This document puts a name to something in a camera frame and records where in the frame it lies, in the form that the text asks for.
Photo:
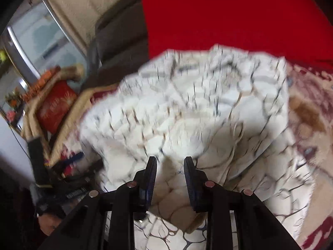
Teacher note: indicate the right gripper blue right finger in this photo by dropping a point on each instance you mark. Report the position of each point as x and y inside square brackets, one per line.
[256, 226]

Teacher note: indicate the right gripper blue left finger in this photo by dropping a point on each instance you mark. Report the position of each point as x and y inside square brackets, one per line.
[106, 220]

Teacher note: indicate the person's left hand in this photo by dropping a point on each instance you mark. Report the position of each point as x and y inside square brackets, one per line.
[48, 223]

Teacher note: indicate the white black patterned coat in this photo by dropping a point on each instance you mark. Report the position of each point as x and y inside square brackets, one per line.
[197, 124]

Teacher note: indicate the orange black patterned cloth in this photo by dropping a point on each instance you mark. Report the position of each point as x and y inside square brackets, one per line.
[40, 84]

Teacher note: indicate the floral red beige blanket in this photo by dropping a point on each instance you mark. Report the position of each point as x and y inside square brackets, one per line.
[309, 124]

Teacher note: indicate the dark brown leather sofa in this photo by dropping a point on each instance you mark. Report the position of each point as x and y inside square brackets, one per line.
[120, 45]

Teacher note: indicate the red gift box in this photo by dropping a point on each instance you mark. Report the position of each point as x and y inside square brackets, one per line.
[55, 106]

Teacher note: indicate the beige jacket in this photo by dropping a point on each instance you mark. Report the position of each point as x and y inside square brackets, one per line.
[31, 127]

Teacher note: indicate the red blanket on sofa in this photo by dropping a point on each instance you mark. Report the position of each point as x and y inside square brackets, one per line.
[295, 29]

